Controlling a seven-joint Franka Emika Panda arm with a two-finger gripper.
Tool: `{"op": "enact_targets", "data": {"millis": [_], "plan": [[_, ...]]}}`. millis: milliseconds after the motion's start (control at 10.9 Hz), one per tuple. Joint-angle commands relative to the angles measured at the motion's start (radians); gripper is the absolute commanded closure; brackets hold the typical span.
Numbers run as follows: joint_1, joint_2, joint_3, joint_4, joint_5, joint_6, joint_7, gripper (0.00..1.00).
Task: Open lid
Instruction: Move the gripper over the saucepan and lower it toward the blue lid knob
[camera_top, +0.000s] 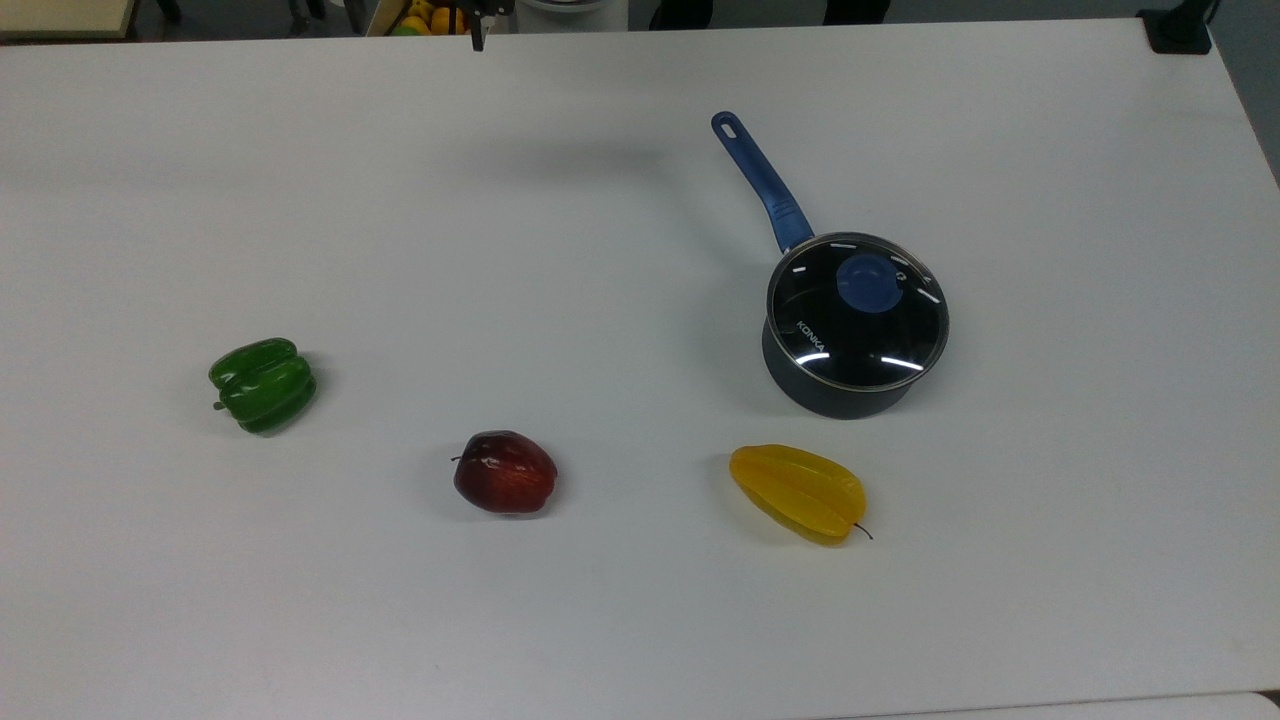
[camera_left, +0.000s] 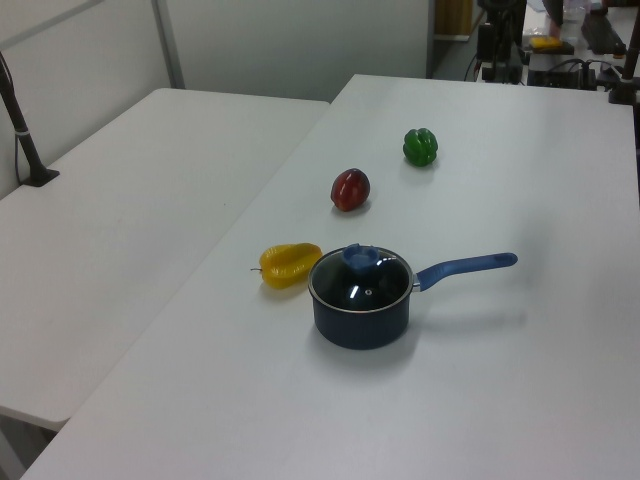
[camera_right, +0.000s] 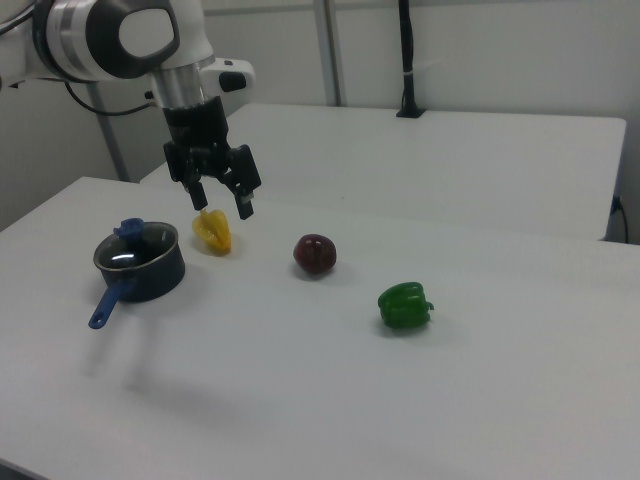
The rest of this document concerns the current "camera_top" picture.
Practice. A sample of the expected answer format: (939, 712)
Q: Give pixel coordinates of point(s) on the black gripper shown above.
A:
(490, 6)

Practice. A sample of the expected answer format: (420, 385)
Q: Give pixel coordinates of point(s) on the glass lid with blue knob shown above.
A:
(858, 312)

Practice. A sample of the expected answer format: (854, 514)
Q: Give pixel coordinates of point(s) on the box of yellow fruit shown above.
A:
(425, 17)

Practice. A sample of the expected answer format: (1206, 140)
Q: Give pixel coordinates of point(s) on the dark object behind table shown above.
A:
(856, 10)
(682, 12)

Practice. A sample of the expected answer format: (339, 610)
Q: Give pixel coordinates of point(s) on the green bell pepper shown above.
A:
(264, 386)

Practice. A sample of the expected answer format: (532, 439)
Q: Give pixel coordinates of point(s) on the wooden side table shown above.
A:
(62, 15)

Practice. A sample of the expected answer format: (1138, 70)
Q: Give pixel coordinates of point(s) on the red apple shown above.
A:
(505, 472)

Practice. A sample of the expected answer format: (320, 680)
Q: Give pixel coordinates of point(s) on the yellow starfruit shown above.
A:
(800, 491)

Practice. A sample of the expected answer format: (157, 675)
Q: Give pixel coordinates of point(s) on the black table clamp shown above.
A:
(1178, 28)

